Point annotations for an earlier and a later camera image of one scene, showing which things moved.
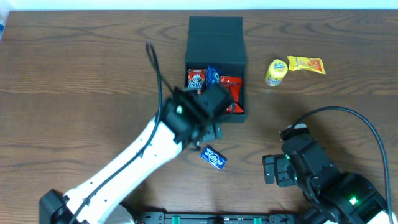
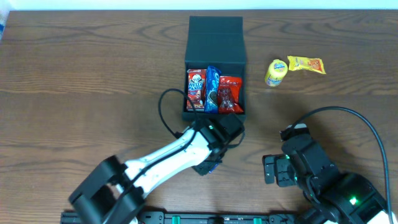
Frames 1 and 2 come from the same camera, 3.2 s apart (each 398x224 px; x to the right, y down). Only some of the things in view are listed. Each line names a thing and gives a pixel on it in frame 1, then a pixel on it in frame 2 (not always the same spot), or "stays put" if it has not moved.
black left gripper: x=208 y=133 to x=206 y=167
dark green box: x=218 y=41 stays put
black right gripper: x=278 y=168 stays put
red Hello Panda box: x=196 y=79 stays put
